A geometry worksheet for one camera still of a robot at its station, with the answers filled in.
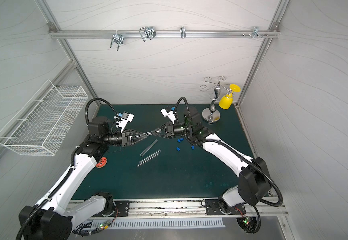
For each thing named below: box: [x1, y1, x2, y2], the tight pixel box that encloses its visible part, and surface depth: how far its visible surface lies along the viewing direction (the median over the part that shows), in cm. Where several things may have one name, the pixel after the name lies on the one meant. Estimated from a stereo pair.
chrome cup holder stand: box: [199, 76, 232, 123], surface depth 99 cm
